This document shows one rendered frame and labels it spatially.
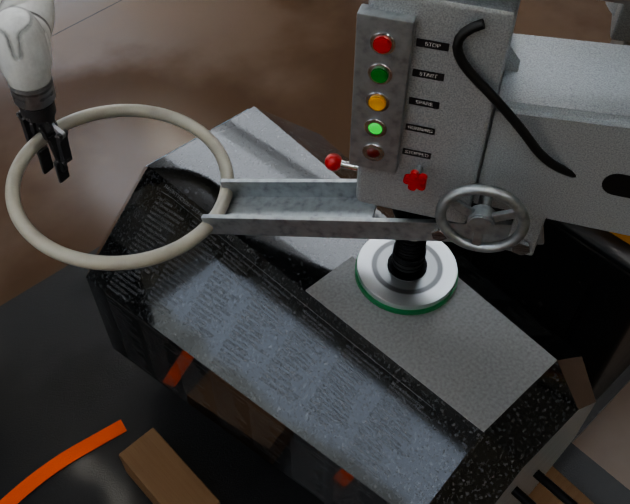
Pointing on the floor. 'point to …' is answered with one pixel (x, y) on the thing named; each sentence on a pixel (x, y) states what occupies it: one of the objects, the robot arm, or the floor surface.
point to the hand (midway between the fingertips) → (53, 165)
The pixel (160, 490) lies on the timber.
